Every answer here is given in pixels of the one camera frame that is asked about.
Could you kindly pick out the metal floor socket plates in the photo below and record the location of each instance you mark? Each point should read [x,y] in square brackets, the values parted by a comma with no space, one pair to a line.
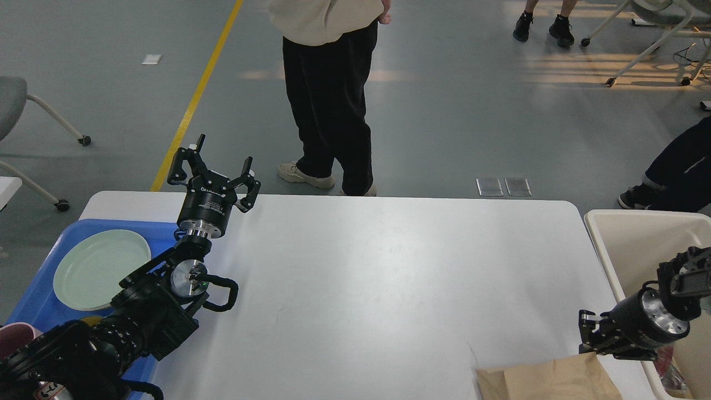
[496,187]

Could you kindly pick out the white plastic bin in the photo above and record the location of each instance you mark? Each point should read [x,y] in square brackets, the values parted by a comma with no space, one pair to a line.
[630,245]

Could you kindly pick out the small red wrapper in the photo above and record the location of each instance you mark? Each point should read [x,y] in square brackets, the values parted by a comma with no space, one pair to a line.
[664,360]

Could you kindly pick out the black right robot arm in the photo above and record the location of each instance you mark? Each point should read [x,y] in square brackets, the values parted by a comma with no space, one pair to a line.
[683,283]

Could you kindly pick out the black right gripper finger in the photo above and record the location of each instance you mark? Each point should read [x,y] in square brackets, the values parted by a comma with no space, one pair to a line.
[635,354]
[597,333]

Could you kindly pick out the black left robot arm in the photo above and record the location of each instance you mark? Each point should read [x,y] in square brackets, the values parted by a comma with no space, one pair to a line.
[153,314]

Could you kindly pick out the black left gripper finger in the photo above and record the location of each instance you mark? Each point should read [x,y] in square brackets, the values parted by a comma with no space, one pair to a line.
[246,179]
[187,164]

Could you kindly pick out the light green plate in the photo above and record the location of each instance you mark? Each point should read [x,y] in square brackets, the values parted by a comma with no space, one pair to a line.
[88,276]

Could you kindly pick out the walking person in black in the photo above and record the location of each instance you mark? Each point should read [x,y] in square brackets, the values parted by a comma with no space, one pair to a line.
[327,51]

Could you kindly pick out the pink mug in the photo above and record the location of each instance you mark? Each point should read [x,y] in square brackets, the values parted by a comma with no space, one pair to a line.
[15,336]

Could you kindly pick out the seated person black sneakers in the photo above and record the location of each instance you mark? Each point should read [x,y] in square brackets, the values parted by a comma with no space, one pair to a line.
[678,180]

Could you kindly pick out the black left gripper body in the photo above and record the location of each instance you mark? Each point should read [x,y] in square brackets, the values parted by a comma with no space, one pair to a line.
[207,202]

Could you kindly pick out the brown paper bag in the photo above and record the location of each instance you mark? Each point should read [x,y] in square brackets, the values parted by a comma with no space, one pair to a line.
[577,377]

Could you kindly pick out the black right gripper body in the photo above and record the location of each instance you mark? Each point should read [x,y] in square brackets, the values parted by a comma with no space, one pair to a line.
[643,324]

